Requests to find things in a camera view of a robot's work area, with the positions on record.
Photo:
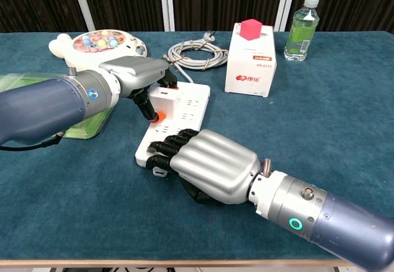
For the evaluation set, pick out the white cardboard box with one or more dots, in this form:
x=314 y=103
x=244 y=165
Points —
x=250 y=69

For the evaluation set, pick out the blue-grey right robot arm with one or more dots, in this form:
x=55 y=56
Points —
x=338 y=222

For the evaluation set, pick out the white partition frame post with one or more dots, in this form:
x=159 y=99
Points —
x=82 y=4
x=167 y=4
x=286 y=4

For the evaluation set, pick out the white power strip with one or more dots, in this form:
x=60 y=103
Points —
x=191 y=106

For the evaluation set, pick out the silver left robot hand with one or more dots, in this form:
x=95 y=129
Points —
x=135 y=69

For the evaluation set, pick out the white plug adapter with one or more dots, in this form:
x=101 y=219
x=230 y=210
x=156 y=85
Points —
x=166 y=102

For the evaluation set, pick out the clear bottle with green label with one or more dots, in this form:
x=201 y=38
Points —
x=300 y=32

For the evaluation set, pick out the red cube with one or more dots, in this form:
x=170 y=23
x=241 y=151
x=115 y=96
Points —
x=250 y=29

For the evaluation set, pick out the cream fish-shaped fishing toy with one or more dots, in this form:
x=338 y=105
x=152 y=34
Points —
x=61 y=49

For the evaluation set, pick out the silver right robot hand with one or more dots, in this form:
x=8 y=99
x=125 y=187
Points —
x=215 y=167

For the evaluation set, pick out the green blister package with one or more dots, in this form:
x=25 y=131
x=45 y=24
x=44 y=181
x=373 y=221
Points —
x=89 y=127

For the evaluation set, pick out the teal table cloth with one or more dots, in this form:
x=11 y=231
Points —
x=307 y=115

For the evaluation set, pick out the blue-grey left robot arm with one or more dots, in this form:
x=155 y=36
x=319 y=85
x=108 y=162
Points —
x=40 y=106

